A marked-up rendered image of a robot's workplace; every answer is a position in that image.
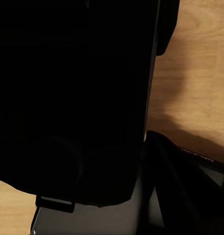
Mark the digital camera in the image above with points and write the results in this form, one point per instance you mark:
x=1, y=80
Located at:
x=75, y=82

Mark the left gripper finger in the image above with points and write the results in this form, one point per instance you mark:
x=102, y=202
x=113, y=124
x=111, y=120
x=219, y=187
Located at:
x=191, y=203

